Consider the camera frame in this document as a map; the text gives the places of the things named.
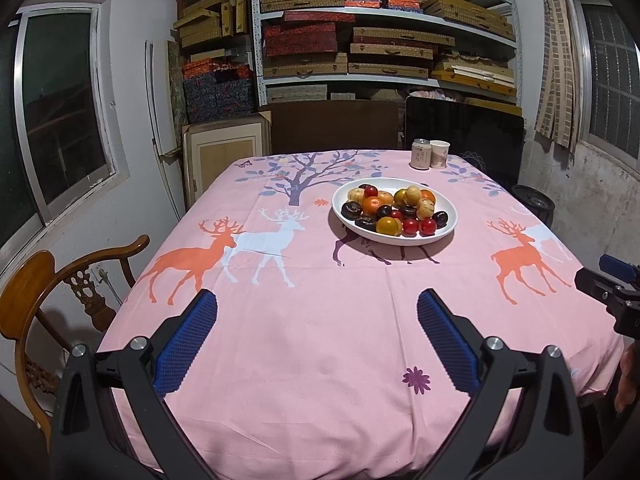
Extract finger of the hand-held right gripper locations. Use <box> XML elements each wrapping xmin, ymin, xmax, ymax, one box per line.
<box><xmin>598</xmin><ymin>254</ymin><xmax>640</xmax><ymax>288</ymax></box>
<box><xmin>574</xmin><ymin>266</ymin><xmax>628</xmax><ymax>308</ymax></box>

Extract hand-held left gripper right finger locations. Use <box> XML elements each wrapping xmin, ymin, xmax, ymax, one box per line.
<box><xmin>416</xmin><ymin>288</ymin><xmax>586</xmax><ymax>480</ymax></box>

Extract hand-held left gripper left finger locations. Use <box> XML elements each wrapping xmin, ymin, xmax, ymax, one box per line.
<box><xmin>50</xmin><ymin>289</ymin><xmax>219</xmax><ymax>480</ymax></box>

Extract white oval plate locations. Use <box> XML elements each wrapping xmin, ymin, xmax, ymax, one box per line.
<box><xmin>331</xmin><ymin>176</ymin><xmax>458</xmax><ymax>246</ymax></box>

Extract person's right hand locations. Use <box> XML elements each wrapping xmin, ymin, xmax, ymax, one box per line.
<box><xmin>614</xmin><ymin>350</ymin><xmax>637</xmax><ymax>413</ymax></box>

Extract black wheel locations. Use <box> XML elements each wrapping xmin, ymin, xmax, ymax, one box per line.
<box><xmin>511</xmin><ymin>185</ymin><xmax>556</xmax><ymax>226</ymax></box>

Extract pink deer print tablecloth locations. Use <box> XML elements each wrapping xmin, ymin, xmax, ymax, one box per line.
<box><xmin>95</xmin><ymin>149</ymin><xmax>626</xmax><ymax>480</ymax></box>

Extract carved wooden chair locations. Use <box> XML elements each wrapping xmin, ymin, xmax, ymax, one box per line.
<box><xmin>0</xmin><ymin>234</ymin><xmax>151</xmax><ymax>441</ymax></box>

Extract window with metal mesh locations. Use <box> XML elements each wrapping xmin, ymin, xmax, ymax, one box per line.
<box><xmin>567</xmin><ymin>0</ymin><xmax>640</xmax><ymax>181</ymax></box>

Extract pink drink can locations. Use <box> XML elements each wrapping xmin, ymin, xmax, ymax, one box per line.
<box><xmin>411</xmin><ymin>138</ymin><xmax>432</xmax><ymax>170</ymax></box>

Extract beige framed panel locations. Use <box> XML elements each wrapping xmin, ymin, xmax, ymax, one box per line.
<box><xmin>181</xmin><ymin>111</ymin><xmax>273</xmax><ymax>208</ymax></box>

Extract black flat panel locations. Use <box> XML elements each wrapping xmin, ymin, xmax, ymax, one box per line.
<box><xmin>404</xmin><ymin>96</ymin><xmax>526</xmax><ymax>191</ymax></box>

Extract hanging woven strip mat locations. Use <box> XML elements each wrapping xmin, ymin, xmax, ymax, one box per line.
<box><xmin>534</xmin><ymin>0</ymin><xmax>581</xmax><ymax>153</ymax></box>

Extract white leaning slat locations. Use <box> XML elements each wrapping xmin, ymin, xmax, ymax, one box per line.
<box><xmin>144</xmin><ymin>40</ymin><xmax>183</xmax><ymax>221</ymax></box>

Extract brown board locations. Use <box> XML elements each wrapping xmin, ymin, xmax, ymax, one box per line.
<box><xmin>270</xmin><ymin>102</ymin><xmax>406</xmax><ymax>153</ymax></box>

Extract pink cloth bundle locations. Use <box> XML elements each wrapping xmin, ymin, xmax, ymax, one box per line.
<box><xmin>407</xmin><ymin>87</ymin><xmax>461</xmax><ymax>103</ymax></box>

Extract pile of patterned boxes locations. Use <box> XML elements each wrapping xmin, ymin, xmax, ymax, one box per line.
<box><xmin>167</xmin><ymin>0</ymin><xmax>257</xmax><ymax>126</ymax></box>

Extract white framed window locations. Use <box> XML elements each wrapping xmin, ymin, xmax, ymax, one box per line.
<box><xmin>0</xmin><ymin>0</ymin><xmax>130</xmax><ymax>261</ymax></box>

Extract stacks of flat woven boxes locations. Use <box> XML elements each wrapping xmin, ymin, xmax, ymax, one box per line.
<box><xmin>260</xmin><ymin>0</ymin><xmax>518</xmax><ymax>106</ymax></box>

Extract white metal shelf rack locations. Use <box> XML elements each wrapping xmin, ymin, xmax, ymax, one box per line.
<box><xmin>250</xmin><ymin>0</ymin><xmax>523</xmax><ymax>111</ymax></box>

